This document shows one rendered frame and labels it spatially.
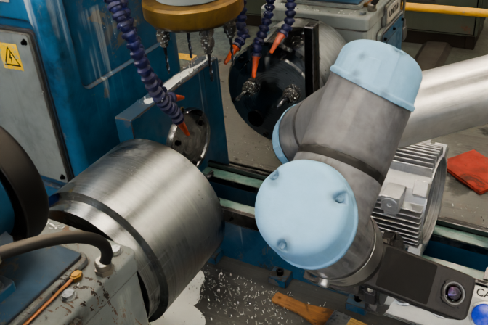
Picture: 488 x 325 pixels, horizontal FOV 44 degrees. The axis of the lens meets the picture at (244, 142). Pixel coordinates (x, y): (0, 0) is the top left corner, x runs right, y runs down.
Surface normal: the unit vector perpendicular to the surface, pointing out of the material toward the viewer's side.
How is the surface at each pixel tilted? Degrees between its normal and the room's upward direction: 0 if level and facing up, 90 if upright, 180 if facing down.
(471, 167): 2
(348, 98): 39
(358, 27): 90
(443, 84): 29
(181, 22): 90
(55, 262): 0
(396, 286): 46
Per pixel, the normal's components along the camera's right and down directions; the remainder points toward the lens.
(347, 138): -0.16, -0.28
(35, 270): -0.07, -0.85
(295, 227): -0.36, -0.36
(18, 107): -0.49, 0.48
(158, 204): 0.54, -0.49
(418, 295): 0.07, -0.23
